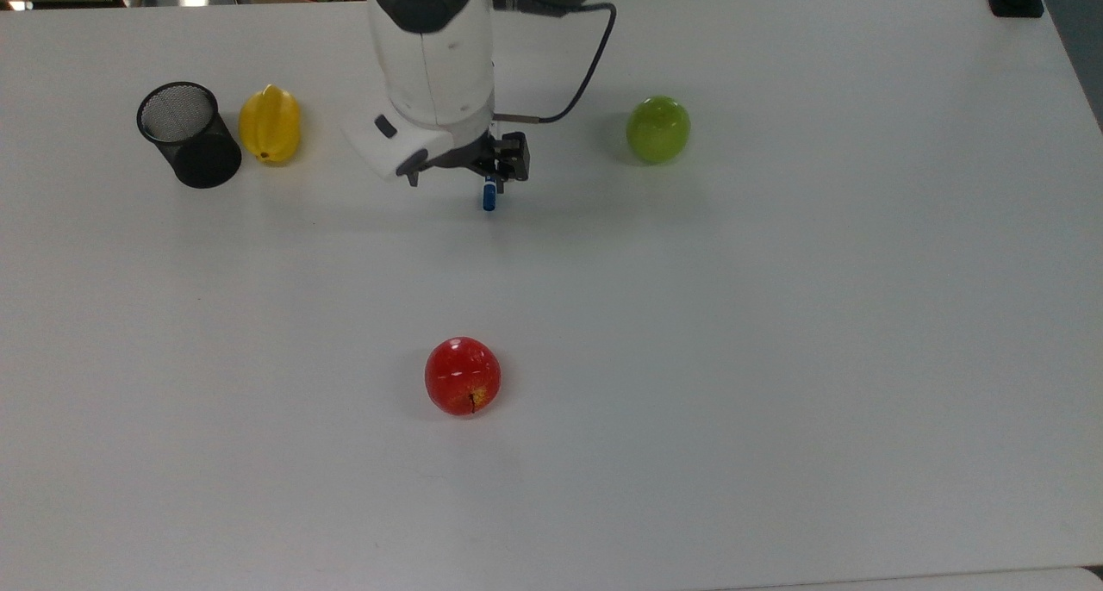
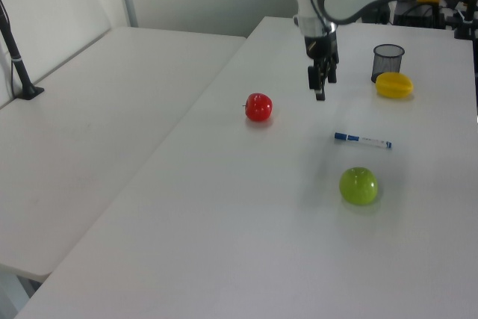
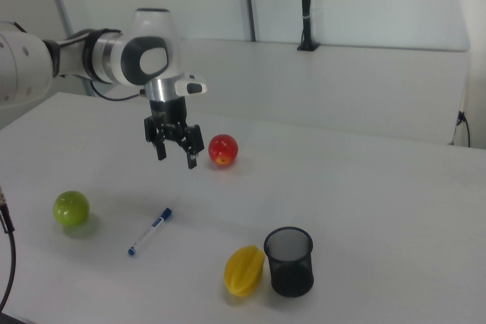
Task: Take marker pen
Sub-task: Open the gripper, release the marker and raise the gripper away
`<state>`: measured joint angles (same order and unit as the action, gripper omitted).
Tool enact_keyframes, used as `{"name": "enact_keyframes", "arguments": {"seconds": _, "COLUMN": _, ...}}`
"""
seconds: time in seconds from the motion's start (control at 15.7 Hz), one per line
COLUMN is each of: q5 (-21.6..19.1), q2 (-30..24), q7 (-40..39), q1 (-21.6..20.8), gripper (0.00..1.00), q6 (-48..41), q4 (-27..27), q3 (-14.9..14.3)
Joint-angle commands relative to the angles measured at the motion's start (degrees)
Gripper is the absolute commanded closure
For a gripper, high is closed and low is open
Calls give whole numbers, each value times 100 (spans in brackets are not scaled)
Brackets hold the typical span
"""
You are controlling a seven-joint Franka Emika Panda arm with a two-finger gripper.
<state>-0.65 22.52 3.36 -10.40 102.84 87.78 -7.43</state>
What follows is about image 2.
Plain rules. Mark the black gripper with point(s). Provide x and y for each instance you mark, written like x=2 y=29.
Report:
x=321 y=46

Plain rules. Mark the blue white marker pen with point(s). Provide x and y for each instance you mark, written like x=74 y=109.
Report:
x=364 y=141

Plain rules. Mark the black mesh pen holder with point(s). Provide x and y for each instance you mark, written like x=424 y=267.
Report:
x=388 y=61

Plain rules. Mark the yellow starfruit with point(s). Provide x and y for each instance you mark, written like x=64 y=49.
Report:
x=394 y=85

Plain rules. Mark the red apple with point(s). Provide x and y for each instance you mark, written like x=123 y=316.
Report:
x=258 y=107

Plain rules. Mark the black equipment box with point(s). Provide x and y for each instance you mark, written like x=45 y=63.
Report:
x=418 y=16

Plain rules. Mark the green apple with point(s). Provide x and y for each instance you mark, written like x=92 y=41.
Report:
x=358 y=186

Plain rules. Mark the white side table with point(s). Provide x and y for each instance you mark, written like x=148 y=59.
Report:
x=93 y=110

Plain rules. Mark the black camera stand pole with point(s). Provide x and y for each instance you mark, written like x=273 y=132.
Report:
x=18 y=65

